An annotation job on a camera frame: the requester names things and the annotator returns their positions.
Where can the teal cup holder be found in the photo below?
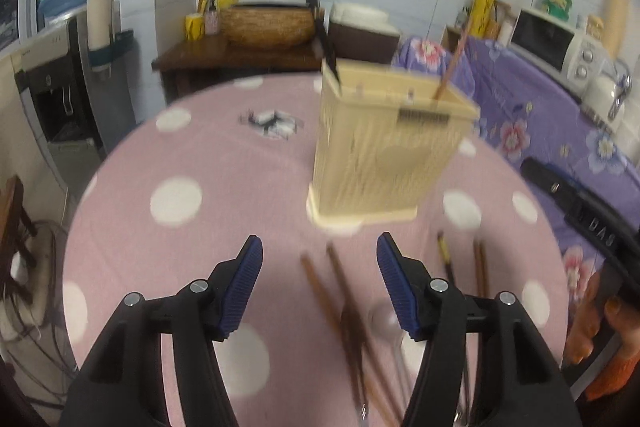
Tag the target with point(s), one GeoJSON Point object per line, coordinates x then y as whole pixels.
{"type": "Point", "coordinates": [117, 47]}

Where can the black gold banded chopstick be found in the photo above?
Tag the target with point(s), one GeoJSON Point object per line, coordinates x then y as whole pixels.
{"type": "Point", "coordinates": [445, 257]}

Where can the beige plastic utensil holder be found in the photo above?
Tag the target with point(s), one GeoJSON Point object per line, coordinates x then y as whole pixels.
{"type": "Point", "coordinates": [380, 157]}

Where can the white water dispenser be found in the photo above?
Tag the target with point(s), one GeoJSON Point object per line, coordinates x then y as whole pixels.
{"type": "Point", "coordinates": [50, 107]}

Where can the metal spoon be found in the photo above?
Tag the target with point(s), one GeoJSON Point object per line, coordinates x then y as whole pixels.
{"type": "Point", "coordinates": [382, 319]}

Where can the beige tall roll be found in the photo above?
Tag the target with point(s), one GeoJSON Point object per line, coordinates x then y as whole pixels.
{"type": "Point", "coordinates": [617, 7]}

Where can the dark wooden cabinet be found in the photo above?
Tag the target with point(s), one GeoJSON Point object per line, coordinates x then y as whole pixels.
{"type": "Point", "coordinates": [200, 57]}

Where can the woven basin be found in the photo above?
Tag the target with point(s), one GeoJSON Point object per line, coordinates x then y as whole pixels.
{"type": "Point", "coordinates": [267, 27]}

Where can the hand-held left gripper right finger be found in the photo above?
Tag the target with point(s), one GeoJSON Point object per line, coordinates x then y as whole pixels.
{"type": "Point", "coordinates": [395, 292]}

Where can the yellow cup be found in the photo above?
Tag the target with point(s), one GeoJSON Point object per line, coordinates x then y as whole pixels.
{"type": "Point", "coordinates": [195, 27]}

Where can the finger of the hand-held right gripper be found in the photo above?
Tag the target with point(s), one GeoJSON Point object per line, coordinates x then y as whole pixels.
{"type": "Point", "coordinates": [547, 184]}

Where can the person's right hand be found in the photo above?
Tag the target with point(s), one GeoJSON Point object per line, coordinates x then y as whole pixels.
{"type": "Point", "coordinates": [587, 322]}

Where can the purple floral cloth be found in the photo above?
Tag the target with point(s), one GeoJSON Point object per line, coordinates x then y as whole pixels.
{"type": "Point", "coordinates": [530, 117]}

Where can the small pink bottle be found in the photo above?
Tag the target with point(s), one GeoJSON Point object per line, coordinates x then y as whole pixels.
{"type": "Point", "coordinates": [213, 22]}

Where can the dark wooden chair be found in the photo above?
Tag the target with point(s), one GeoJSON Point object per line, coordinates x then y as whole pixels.
{"type": "Point", "coordinates": [15, 217]}

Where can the aluminium framed window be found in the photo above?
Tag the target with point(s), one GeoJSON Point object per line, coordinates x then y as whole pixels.
{"type": "Point", "coordinates": [15, 7]}

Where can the white paper cup stack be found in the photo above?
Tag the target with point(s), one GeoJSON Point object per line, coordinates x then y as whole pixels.
{"type": "Point", "coordinates": [100, 19]}

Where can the white black patch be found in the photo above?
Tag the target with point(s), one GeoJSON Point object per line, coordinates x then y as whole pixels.
{"type": "Point", "coordinates": [272, 123]}

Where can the floor fan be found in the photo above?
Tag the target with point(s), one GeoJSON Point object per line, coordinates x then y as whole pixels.
{"type": "Point", "coordinates": [40, 267]}

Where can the brown wooden chopstick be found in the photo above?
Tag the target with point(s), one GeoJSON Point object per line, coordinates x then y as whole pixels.
{"type": "Point", "coordinates": [452, 67]}
{"type": "Point", "coordinates": [345, 287]}
{"type": "Point", "coordinates": [478, 267]}
{"type": "Point", "coordinates": [320, 287]}
{"type": "Point", "coordinates": [485, 269]}

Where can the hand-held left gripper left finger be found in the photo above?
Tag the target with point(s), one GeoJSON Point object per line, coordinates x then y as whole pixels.
{"type": "Point", "coordinates": [244, 292]}

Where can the white kettle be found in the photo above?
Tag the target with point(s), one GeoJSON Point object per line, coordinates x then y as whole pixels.
{"type": "Point", "coordinates": [602, 94]}

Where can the brown white rice cooker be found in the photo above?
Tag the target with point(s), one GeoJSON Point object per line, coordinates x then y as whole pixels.
{"type": "Point", "coordinates": [362, 39]}

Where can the yellow jar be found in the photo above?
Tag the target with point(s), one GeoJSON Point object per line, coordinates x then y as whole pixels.
{"type": "Point", "coordinates": [595, 32]}

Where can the white microwave oven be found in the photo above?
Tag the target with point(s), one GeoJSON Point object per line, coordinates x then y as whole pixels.
{"type": "Point", "coordinates": [545, 39]}

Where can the yellow patterned roll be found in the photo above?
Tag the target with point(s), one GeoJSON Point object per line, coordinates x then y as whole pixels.
{"type": "Point", "coordinates": [484, 7]}

